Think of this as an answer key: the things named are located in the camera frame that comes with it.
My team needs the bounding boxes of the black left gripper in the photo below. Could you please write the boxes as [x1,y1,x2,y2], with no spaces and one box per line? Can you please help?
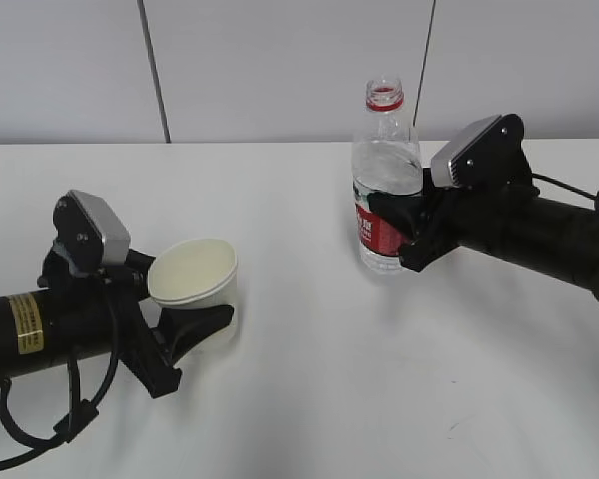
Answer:
[38,249,235,398]

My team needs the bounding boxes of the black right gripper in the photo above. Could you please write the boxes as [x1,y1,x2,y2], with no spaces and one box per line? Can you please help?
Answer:
[367,177,484,272]

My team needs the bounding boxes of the white paper cup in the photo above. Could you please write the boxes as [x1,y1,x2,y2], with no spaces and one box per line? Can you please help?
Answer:
[147,239,238,352]

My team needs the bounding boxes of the clear water bottle red label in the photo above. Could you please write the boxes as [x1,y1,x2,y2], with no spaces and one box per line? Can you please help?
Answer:
[351,75,423,275]

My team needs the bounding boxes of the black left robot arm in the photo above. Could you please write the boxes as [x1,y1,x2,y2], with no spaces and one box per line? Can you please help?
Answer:
[0,250,236,398]

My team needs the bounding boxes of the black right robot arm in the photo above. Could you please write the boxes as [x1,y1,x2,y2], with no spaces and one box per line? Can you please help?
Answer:
[368,180,599,302]

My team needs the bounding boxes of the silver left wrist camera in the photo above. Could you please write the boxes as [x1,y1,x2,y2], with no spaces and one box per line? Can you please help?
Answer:
[52,189,131,277]

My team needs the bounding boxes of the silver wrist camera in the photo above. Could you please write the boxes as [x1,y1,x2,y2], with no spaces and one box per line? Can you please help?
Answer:
[52,189,131,277]
[430,114,524,188]

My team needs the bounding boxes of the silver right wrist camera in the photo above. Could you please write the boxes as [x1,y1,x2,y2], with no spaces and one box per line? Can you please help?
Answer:
[430,114,524,188]

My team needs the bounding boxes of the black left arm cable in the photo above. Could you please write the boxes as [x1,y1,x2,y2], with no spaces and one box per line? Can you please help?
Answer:
[0,278,121,475]

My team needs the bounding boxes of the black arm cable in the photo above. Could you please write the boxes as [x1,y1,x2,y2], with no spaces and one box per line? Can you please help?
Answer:
[0,278,121,475]
[531,172,599,214]

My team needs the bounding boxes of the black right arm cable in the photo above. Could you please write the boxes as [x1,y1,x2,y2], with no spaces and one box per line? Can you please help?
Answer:
[531,172,599,214]

